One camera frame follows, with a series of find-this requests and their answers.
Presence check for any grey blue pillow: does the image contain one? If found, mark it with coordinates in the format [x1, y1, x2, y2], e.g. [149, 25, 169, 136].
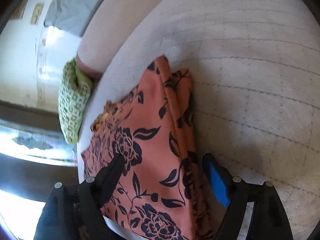
[44, 0, 121, 37]

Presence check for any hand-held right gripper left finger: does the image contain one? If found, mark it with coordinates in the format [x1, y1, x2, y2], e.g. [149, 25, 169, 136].
[34, 154, 125, 240]

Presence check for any stained glass window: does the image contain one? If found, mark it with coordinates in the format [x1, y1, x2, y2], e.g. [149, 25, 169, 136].
[0, 119, 79, 233]

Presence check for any green checkered pillow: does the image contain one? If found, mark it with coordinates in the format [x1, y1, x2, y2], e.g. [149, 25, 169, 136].
[58, 57, 95, 145]

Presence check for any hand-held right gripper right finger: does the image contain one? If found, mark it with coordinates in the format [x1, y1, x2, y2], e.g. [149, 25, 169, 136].
[202, 152, 293, 240]

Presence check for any dark wooden window frame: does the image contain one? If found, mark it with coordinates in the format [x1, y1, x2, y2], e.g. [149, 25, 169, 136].
[0, 99, 81, 195]

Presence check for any pink bolster cushion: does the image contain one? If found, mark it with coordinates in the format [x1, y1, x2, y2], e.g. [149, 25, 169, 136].
[76, 0, 187, 78]

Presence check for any orange floral shirt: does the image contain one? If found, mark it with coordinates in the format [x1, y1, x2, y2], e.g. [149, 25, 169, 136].
[80, 55, 217, 240]

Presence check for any small wall picture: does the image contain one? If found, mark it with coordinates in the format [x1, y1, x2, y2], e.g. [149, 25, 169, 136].
[31, 3, 45, 25]
[11, 0, 27, 20]

